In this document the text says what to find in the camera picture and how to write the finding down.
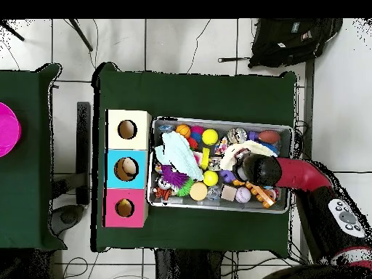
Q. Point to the cream waffle cloth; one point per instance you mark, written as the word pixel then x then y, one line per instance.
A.
pixel 228 158

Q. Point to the orange plastic toy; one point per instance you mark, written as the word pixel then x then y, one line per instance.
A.
pixel 258 193

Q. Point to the mint waffle cloth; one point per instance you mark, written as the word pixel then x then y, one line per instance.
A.
pixel 177 154

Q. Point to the yellow duck plush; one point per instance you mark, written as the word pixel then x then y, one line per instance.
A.
pixel 124 202

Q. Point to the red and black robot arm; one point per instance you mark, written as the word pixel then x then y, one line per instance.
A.
pixel 302 174

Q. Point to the silver mesh bin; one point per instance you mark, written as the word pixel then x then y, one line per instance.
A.
pixel 180 205

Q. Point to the wooden box with three holes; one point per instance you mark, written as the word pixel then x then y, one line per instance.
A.
pixel 139 142

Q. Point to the brown toy football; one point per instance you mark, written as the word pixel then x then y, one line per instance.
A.
pixel 269 136

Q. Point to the yellow ball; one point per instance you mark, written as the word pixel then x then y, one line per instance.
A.
pixel 209 137
pixel 210 178

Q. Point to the white toy baseball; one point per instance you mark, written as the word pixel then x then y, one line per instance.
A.
pixel 242 194

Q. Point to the round orange sponge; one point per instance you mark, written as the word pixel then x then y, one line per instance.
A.
pixel 198 191

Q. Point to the orange toy basketball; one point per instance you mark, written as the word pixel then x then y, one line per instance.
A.
pixel 183 130

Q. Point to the dark green tablecloth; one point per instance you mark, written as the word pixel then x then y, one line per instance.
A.
pixel 203 93
pixel 29 189

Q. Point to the purple spiky monster toy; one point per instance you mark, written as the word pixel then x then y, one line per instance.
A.
pixel 173 177

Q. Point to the black backpack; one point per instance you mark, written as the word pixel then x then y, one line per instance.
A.
pixel 284 43

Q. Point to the black panel on stand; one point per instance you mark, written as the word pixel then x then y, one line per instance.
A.
pixel 83 145

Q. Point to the black tripod leg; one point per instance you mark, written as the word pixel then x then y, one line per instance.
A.
pixel 81 35
pixel 13 32

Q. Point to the pink plastic bowl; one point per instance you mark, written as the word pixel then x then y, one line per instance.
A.
pixel 8 130

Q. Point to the grey metal rail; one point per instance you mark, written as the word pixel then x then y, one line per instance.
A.
pixel 308 101

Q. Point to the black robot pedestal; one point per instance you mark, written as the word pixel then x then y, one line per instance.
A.
pixel 189 267

